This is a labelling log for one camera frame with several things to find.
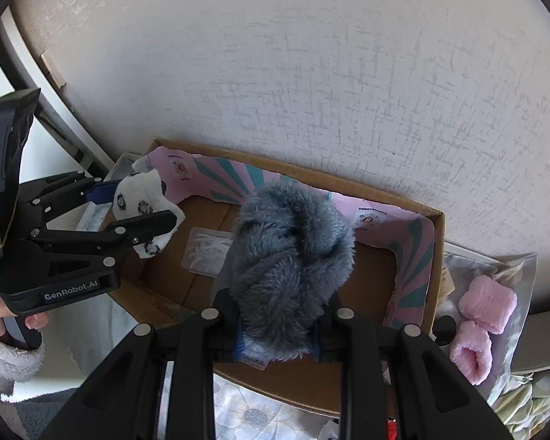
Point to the window frame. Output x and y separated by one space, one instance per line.
73 142

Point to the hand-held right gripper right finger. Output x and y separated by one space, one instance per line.
334 330

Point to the white patterned sock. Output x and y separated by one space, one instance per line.
133 192

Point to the floral bed sheet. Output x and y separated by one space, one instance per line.
256 417

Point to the cardboard box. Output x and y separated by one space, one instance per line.
385 279

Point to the pink teal printed paper liner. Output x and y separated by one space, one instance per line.
220 178

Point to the green floral cloth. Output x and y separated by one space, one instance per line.
522 403

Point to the beige tape patch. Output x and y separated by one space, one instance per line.
53 69

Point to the grey fuzzy sock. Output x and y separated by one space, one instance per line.
293 247

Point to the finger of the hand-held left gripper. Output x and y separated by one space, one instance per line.
103 191
142 227

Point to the clear plastic packet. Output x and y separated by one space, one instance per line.
206 252

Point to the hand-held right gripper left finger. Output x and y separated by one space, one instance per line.
238 344

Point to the clear plastic bag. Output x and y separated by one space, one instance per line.
508 266

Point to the dark grey fuzzy cloth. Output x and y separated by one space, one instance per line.
36 419

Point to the person's left forearm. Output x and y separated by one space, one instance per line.
4 362

